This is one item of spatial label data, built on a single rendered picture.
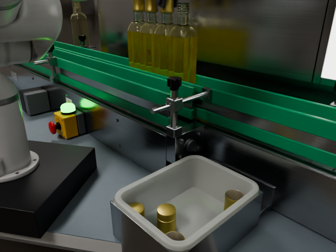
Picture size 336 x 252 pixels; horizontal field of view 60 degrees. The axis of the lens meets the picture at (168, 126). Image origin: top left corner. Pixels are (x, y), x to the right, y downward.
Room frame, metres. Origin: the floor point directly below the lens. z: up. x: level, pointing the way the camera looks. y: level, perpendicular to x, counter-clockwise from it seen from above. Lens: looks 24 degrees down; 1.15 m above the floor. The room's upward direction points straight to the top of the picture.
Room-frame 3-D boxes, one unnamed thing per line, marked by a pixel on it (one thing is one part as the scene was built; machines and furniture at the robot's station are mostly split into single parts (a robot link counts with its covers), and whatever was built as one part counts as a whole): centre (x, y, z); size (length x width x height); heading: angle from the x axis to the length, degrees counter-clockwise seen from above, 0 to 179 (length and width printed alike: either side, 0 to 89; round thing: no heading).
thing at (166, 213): (0.41, 0.00, 0.79); 0.04 x 0.04 x 0.04
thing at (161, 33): (0.80, 0.00, 0.99); 0.06 x 0.06 x 0.21; 43
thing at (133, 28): (0.88, 0.08, 0.99); 0.06 x 0.06 x 0.21; 42
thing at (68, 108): (0.85, 0.31, 0.84); 0.04 x 0.04 x 0.03
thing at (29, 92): (1.05, 0.51, 0.79); 0.08 x 0.08 x 0.08; 43
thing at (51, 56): (0.98, 0.41, 0.94); 0.07 x 0.04 x 0.13; 133
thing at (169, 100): (0.58, -0.03, 0.95); 0.17 x 0.03 x 0.12; 133
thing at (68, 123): (0.85, 0.31, 0.79); 0.07 x 0.07 x 0.07; 43
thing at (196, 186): (0.43, -0.04, 0.80); 0.22 x 0.17 x 0.09; 133
